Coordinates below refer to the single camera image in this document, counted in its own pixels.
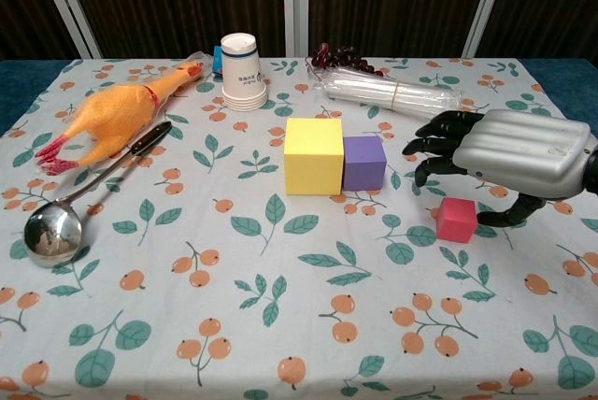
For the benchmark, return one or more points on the orange rubber chicken toy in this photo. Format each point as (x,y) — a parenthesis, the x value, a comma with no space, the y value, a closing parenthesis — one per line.
(112,115)

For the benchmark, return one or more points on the small blue carton box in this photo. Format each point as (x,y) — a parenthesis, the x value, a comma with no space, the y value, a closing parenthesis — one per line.
(217,61)

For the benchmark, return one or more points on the dark red grape bunch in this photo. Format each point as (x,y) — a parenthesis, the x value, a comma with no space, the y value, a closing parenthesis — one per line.
(343,58)

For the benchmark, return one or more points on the large yellow foam cube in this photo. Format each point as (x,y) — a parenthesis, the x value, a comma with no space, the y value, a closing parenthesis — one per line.
(312,166)

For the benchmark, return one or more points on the small red foam cube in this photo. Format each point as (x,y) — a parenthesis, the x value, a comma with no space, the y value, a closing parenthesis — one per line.
(455,222)

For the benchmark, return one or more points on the purple cube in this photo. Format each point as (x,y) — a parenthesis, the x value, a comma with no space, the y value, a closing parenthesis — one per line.
(364,166)

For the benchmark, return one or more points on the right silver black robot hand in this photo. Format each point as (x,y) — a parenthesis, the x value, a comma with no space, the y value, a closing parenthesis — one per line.
(523,152)

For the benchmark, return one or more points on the floral leaf print tablecloth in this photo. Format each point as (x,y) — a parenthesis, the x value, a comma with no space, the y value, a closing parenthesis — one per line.
(280,302)

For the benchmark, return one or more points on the stack of white paper cups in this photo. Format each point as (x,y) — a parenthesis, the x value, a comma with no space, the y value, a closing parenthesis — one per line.
(244,77)

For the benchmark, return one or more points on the bundle of clear straws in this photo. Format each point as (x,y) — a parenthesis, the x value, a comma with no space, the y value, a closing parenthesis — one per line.
(369,91)

